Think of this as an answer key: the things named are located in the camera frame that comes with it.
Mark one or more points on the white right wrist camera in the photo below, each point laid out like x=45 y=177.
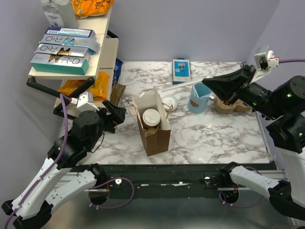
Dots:
x=265 y=58

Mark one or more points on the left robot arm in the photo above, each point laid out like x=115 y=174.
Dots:
x=35 y=206

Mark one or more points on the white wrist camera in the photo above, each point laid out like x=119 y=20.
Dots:
x=85 y=102
x=265 y=58

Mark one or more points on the light blue plastic tumbler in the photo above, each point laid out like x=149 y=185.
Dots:
x=199 y=97

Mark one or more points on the blue razor package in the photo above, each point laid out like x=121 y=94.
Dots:
x=181 y=71

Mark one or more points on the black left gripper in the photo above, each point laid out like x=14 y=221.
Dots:
x=117 y=116

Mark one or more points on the cream folding shelf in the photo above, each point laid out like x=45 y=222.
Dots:
x=102 y=61

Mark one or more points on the white plastic stirrer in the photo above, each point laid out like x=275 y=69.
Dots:
x=181 y=85

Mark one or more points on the silver blue toothpaste box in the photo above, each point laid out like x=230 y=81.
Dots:
x=71 y=41

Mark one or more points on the white plastic cup lid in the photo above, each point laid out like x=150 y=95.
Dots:
x=151 y=117

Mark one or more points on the blue snack packet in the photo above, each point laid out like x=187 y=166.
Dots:
x=117 y=70

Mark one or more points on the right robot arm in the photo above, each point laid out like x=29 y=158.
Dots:
x=284 y=106

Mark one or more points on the cardboard cup carrier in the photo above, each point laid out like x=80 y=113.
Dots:
x=150 y=131

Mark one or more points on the purple white box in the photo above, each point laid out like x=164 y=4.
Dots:
x=84 y=33

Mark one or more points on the orange snack bag lower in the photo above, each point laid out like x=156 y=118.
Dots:
x=98 y=89

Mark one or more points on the orange snack bag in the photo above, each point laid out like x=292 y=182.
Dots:
x=88 y=8
x=98 y=89

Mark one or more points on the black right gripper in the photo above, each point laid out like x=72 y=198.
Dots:
x=227 y=86

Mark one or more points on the grey paper bag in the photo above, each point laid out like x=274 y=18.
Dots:
x=59 y=13

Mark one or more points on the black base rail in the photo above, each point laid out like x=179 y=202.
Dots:
x=168 y=181

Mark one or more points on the orange snack bag top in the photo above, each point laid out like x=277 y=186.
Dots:
x=88 y=8

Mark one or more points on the stacked cardboard cup carriers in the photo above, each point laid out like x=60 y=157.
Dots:
x=238 y=106

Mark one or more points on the teal toothpaste box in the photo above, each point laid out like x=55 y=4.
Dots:
x=59 y=64

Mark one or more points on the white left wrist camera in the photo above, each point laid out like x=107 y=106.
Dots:
x=85 y=102

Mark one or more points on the white lid stack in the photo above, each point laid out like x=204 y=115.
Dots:
x=169 y=101

